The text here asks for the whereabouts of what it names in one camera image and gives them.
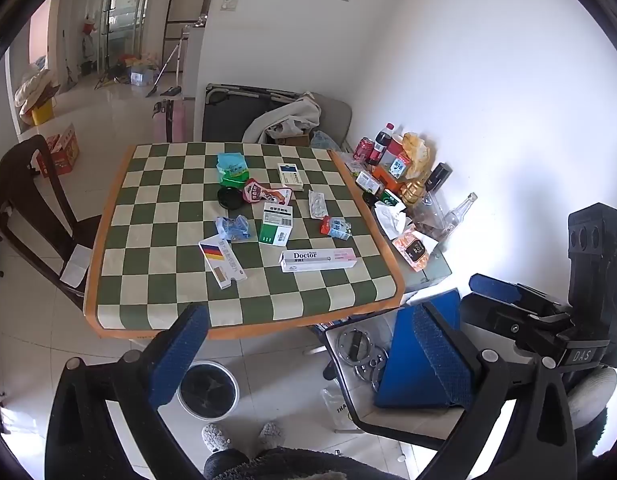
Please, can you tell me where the white metal table leg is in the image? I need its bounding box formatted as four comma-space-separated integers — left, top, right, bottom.
302, 330, 330, 357

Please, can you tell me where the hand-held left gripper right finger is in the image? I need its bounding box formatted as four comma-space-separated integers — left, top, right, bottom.
411, 301, 578, 480

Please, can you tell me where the white refrigerator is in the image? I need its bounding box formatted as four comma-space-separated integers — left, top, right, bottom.
181, 25, 206, 101

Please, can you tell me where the glass side table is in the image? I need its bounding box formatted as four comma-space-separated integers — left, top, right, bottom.
333, 150, 453, 293

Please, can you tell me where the grey fluffy right slipper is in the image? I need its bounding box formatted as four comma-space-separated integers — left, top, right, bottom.
258, 421, 286, 450

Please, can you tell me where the black round lid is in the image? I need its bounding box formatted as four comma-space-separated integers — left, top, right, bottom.
217, 187, 246, 211

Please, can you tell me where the yellow snack bag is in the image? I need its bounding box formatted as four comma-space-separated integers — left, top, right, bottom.
401, 132, 434, 181

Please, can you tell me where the black box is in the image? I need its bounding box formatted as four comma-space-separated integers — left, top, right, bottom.
426, 162, 453, 193

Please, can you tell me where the red white snack wrapper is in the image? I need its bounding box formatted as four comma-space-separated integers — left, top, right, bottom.
243, 178, 293, 206

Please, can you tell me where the pale blue plastic bag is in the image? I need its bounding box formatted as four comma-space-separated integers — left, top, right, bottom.
311, 130, 342, 151

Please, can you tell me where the blue plastic wrapper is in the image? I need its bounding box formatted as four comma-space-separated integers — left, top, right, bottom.
215, 215, 252, 242

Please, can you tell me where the dark wooden chair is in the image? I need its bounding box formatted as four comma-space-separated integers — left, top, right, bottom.
0, 134, 104, 311

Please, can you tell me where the orange packet black label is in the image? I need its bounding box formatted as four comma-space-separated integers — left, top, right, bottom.
391, 227, 439, 272

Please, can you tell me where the white grey clothing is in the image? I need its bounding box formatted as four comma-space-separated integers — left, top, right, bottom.
242, 92, 322, 143

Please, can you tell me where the red cardboard box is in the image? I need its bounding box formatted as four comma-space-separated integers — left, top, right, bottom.
36, 123, 82, 177

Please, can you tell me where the green tissue box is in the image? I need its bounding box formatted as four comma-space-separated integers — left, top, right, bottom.
373, 189, 409, 241

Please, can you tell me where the teal tissue packet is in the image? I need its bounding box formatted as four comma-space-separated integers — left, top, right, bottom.
216, 153, 250, 184

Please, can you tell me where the white paper sheet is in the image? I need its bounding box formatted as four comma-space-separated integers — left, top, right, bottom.
60, 245, 94, 289

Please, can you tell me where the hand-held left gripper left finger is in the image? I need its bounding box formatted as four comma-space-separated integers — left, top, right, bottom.
44, 301, 210, 480

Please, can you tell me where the pink suitcase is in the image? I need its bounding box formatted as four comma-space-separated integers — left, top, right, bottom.
152, 99, 186, 143

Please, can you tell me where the black coat rack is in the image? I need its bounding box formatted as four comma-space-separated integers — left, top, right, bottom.
94, 0, 124, 91

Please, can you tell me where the small milk carton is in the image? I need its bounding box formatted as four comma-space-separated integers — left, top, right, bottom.
389, 154, 412, 181

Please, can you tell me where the blue printed carton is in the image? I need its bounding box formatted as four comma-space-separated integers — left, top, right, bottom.
373, 290, 474, 408

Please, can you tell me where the grey fluffy left slipper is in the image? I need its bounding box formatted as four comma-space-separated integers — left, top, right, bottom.
202, 422, 232, 453

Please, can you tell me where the orange box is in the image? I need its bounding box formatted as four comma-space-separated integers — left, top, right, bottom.
373, 165, 404, 196

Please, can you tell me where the pile of white bedding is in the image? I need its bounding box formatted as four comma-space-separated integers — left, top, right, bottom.
13, 67, 56, 121

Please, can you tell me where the clear plastic smiley bag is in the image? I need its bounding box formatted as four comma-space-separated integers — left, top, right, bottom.
321, 387, 359, 433

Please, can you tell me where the white round waste bin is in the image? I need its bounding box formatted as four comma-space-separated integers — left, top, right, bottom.
176, 360, 240, 420

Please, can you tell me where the cola bottle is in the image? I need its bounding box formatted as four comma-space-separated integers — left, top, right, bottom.
365, 122, 395, 166

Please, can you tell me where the gold ornament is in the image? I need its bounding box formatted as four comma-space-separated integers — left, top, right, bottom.
399, 180, 432, 207

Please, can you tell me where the grey chair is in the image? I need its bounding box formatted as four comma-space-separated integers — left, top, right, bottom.
308, 92, 353, 148

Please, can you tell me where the small red packet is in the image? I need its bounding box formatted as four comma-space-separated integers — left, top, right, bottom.
319, 216, 352, 238

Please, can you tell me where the broom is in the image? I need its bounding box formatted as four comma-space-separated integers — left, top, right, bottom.
147, 42, 182, 98

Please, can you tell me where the white box with striped flag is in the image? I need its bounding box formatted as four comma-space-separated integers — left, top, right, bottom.
198, 238, 248, 291

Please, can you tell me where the grey fluffy slipper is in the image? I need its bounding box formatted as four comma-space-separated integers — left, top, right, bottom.
202, 422, 232, 453
258, 421, 286, 450

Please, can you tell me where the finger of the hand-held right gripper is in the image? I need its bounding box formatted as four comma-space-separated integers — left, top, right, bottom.
469, 273, 572, 321
460, 294, 569, 357

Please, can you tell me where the yellow bin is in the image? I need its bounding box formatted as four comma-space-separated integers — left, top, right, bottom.
31, 100, 56, 127

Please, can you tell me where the clear glass bottle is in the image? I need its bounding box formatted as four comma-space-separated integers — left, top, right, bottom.
436, 192, 478, 241

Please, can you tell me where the black folding cot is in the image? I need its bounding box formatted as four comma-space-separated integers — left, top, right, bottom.
201, 83, 299, 143

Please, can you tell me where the green cream checkered tablecloth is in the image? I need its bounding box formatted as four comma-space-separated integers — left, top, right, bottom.
88, 141, 405, 341

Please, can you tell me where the glass sliding door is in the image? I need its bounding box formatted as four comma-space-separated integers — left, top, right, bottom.
71, 0, 156, 73

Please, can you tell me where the green white medicine box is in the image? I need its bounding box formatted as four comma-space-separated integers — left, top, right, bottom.
258, 203, 294, 247

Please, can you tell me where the white pink toothpaste box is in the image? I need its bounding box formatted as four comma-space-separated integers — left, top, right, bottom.
279, 247, 359, 273

